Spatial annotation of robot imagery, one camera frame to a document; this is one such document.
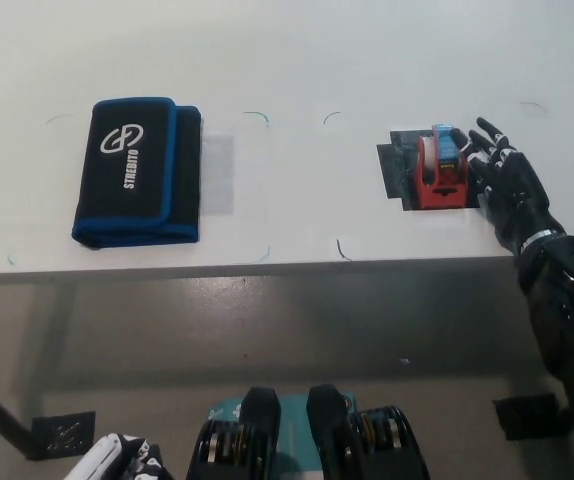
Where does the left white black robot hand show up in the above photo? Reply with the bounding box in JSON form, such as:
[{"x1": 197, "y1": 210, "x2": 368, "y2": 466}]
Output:
[{"x1": 64, "y1": 433, "x2": 163, "y2": 480}]

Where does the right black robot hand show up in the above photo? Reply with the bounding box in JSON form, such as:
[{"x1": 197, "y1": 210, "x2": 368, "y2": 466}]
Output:
[{"x1": 459, "y1": 117, "x2": 568, "y2": 256}]

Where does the red tape dispenser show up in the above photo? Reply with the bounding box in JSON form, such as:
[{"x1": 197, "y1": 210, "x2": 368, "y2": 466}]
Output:
[{"x1": 414, "y1": 123, "x2": 470, "y2": 210}]

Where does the black tape patch on table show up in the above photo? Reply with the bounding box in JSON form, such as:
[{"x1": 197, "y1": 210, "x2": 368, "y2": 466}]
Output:
[{"x1": 375, "y1": 128, "x2": 493, "y2": 214}]

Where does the black notebook pouch blue trim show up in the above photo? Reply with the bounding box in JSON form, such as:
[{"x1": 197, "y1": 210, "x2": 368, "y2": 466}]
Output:
[{"x1": 70, "y1": 96, "x2": 203, "y2": 250}]

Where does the clear tape patch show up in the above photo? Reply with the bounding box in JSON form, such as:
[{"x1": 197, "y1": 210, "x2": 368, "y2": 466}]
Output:
[{"x1": 200, "y1": 130, "x2": 237, "y2": 216}]

